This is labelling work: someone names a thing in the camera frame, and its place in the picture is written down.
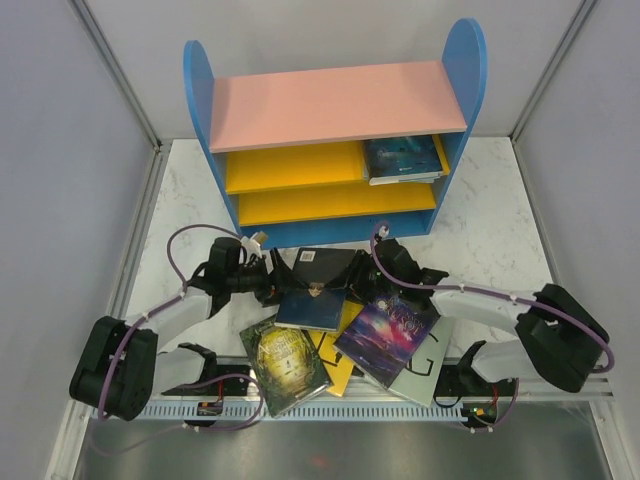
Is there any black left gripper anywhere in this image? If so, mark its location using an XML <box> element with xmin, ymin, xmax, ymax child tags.
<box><xmin>227</xmin><ymin>248</ymin><xmax>309</xmax><ymax>307</ymax></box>

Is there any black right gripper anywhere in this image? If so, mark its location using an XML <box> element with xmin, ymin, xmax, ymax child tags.
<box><xmin>324</xmin><ymin>249</ymin><xmax>402</xmax><ymax>306</ymax></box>

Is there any dark navy book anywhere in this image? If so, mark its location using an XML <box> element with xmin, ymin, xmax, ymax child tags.
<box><xmin>275</xmin><ymin>248</ymin><xmax>356</xmax><ymax>332</ymax></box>

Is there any teal ocean cover book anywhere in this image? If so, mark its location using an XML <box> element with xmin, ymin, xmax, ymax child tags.
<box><xmin>362</xmin><ymin>134</ymin><xmax>450</xmax><ymax>179</ymax></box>

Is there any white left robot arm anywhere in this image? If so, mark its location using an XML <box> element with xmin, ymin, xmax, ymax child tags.
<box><xmin>69</xmin><ymin>237</ymin><xmax>309</xmax><ymax>421</ymax></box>

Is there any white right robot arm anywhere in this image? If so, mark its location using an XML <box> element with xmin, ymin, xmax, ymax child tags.
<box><xmin>334</xmin><ymin>236</ymin><xmax>614</xmax><ymax>394</ymax></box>

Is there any purple Robinson Crusoe book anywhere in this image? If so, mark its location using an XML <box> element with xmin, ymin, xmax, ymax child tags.
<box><xmin>334</xmin><ymin>296</ymin><xmax>439</xmax><ymax>387</ymax></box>

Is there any yellow book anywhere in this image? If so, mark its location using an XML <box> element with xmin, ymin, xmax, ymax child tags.
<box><xmin>309</xmin><ymin>330</ymin><xmax>354</xmax><ymax>397</ymax></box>

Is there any green forest cover book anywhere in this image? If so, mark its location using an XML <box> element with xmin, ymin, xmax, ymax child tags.
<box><xmin>239</xmin><ymin>317</ymin><xmax>332</xmax><ymax>418</ymax></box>

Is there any grey book with letter G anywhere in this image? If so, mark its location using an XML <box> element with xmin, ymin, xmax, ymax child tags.
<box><xmin>386</xmin><ymin>318</ymin><xmax>454</xmax><ymax>407</ymax></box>

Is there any light blue book with barcode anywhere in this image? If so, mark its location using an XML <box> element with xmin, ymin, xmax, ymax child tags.
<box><xmin>369</xmin><ymin>174</ymin><xmax>442</xmax><ymax>186</ymax></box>

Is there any blue pink yellow bookshelf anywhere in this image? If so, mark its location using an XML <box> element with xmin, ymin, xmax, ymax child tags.
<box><xmin>183</xmin><ymin>18</ymin><xmax>488</xmax><ymax>247</ymax></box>

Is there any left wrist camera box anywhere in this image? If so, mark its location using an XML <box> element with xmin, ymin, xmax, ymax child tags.
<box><xmin>241</xmin><ymin>231</ymin><xmax>268</xmax><ymax>256</ymax></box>

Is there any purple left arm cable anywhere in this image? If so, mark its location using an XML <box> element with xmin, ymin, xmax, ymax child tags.
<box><xmin>97</xmin><ymin>224</ymin><xmax>246</xmax><ymax>422</ymax></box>

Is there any aluminium frame rail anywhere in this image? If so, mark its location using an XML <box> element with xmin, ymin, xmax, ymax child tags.
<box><xmin>69</xmin><ymin>355</ymin><xmax>616</xmax><ymax>401</ymax></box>

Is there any white slotted cable duct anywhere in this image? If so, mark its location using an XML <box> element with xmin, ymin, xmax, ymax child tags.
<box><xmin>92</xmin><ymin>402</ymin><xmax>476</xmax><ymax>422</ymax></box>

